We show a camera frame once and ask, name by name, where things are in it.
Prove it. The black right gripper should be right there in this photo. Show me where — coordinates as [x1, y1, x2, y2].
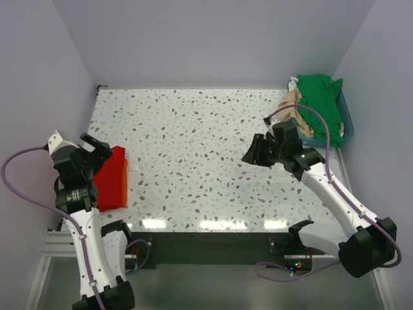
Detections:
[241, 134, 285, 167]

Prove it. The red t shirt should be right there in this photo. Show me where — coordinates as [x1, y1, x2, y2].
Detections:
[94, 146, 126, 212]

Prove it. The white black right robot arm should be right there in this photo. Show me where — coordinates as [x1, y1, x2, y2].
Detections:
[241, 121, 402, 278]

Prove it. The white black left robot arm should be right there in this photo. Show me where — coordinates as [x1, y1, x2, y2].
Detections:
[47, 131, 135, 309]

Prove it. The beige t shirt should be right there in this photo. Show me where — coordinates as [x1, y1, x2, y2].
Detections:
[277, 88, 314, 138]

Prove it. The folded orange t shirt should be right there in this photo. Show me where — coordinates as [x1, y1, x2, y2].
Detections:
[121, 158, 128, 208]

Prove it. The white cloth in basket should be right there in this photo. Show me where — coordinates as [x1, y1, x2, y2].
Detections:
[287, 77, 299, 92]

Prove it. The green t shirt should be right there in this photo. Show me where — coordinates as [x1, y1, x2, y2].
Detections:
[297, 74, 344, 148]

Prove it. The blue laundry basket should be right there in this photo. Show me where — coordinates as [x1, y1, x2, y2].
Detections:
[291, 87, 354, 147]

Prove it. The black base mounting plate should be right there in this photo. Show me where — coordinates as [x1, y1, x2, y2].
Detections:
[126, 232, 323, 271]

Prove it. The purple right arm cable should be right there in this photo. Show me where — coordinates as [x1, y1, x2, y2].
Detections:
[254, 103, 403, 282]

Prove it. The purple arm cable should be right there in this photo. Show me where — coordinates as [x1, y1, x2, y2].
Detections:
[1, 145, 152, 310]
[254, 103, 403, 282]

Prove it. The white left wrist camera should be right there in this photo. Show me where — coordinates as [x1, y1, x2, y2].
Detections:
[46, 130, 76, 156]

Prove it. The aluminium frame rail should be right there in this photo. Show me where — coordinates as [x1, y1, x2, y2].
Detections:
[41, 230, 76, 258]

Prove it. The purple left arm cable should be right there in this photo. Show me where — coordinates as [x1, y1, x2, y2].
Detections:
[1, 145, 152, 310]

